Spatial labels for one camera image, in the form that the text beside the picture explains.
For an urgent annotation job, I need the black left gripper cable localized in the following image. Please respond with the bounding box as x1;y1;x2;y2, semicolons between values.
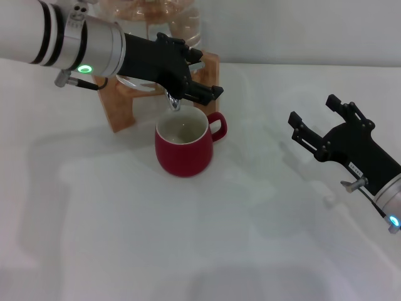
53;70;109;92

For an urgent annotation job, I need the chrome faucet tap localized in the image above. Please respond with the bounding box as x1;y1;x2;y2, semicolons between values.
165;61;206;112

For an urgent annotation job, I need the red ceramic cup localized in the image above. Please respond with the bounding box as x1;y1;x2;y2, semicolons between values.
154;105;229;178

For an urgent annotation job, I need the right gripper cable connector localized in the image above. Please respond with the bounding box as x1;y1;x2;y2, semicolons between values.
340;177;391;220

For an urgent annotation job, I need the glass water dispenser jar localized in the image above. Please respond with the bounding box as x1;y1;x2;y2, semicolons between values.
93;0;203;92

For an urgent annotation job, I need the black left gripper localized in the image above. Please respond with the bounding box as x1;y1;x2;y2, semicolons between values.
115;32;225;106

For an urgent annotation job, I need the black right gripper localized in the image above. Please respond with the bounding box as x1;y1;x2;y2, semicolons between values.
287;93;401;196

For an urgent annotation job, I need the wooden dispenser stand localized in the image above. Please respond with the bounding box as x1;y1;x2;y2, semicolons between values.
93;51;220;133

